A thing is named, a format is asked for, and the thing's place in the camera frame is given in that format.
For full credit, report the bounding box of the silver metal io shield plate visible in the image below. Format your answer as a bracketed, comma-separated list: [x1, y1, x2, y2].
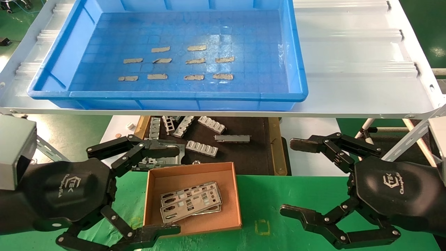
[160, 181, 219, 209]
[160, 190, 223, 225]
[192, 205, 221, 215]

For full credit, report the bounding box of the blue plastic tray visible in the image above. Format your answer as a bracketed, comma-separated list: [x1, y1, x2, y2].
[27, 0, 309, 111]

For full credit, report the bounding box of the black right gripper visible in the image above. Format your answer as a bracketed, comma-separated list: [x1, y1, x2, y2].
[280, 132, 446, 250]

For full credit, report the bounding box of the green table mat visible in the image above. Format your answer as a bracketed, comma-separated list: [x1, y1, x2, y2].
[0, 171, 441, 251]

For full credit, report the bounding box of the perforated steel angle brace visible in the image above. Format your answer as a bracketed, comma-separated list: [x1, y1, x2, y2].
[35, 136, 72, 163]
[381, 104, 446, 162]

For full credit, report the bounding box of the slotted grey metal bracket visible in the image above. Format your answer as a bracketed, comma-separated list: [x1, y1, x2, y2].
[214, 135, 251, 143]
[173, 116, 195, 138]
[162, 116, 176, 135]
[198, 116, 226, 134]
[185, 140, 218, 157]
[149, 117, 161, 140]

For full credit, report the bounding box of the dark tray with wooden frame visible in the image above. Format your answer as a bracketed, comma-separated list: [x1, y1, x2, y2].
[134, 115, 288, 176]

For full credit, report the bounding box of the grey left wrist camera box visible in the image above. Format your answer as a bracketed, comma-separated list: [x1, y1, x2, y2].
[0, 115, 37, 191]

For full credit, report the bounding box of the white metal shelf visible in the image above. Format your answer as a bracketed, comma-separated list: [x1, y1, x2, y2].
[0, 0, 446, 120]

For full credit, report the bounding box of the large silver metal plate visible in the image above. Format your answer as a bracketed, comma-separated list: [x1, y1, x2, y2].
[132, 139, 186, 172]

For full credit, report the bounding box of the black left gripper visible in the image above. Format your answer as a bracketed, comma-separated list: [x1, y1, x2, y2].
[17, 134, 181, 251]

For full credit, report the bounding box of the brown cardboard box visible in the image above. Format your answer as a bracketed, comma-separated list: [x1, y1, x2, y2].
[143, 161, 243, 237]

